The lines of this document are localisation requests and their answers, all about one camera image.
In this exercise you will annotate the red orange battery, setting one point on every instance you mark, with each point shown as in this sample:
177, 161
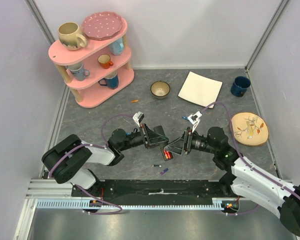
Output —
170, 155

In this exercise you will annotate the black remote control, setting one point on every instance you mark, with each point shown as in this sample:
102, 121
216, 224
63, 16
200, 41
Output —
163, 141

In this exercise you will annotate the light blue mug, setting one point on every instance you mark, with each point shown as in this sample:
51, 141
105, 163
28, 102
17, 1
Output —
117, 47

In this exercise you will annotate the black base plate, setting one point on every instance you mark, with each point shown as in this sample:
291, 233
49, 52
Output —
128, 192

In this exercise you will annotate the blue purple battery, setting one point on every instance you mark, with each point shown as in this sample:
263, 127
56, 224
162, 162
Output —
164, 171

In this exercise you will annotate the dark blue faceted mug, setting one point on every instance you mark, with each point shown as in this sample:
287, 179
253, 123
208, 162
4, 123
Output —
111, 81

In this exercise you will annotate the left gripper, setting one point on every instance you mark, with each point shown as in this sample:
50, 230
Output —
153, 142

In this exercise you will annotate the pink polka dot plate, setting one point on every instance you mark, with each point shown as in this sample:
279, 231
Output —
102, 25

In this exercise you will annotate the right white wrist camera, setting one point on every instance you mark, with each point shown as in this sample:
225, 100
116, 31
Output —
194, 119

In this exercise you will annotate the orange mug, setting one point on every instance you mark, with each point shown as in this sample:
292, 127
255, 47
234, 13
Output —
105, 61

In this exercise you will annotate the beige brown ceramic bowl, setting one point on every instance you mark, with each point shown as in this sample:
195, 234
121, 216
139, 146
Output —
160, 89

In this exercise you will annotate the navy blue cup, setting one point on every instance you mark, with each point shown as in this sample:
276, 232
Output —
240, 86

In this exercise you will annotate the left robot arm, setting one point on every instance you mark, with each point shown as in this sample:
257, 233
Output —
65, 161

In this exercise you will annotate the grey blue mug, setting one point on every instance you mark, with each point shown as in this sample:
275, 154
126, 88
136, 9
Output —
79, 72

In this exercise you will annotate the beige ceramic mug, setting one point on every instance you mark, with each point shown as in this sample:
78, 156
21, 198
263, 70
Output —
71, 36

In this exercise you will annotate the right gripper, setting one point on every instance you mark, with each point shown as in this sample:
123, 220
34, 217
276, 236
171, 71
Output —
187, 141

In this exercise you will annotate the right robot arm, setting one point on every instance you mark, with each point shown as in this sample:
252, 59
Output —
247, 180

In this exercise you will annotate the white square plate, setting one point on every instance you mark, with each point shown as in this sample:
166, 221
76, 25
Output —
200, 90

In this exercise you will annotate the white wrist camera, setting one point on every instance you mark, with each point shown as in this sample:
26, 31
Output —
137, 118
194, 119

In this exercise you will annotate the white slotted cable duct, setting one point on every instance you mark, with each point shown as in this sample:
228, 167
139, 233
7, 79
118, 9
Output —
87, 204

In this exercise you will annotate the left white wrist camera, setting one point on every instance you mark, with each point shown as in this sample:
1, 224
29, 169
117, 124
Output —
137, 118

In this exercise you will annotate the round wooden bird coaster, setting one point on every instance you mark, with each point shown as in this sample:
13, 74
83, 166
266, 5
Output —
249, 129

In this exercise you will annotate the pink three-tier shelf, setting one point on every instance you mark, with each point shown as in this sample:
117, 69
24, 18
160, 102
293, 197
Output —
88, 93

